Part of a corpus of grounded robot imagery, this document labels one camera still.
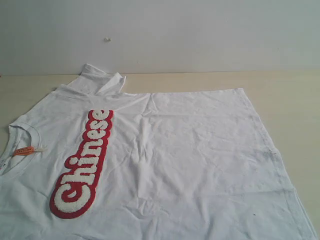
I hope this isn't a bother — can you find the white t-shirt red lettering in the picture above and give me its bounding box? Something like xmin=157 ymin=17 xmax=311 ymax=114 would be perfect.
xmin=0 ymin=64 xmax=317 ymax=240

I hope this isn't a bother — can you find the orange neck tag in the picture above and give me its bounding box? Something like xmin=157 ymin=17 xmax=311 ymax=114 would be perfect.
xmin=12 ymin=146 xmax=46 ymax=157

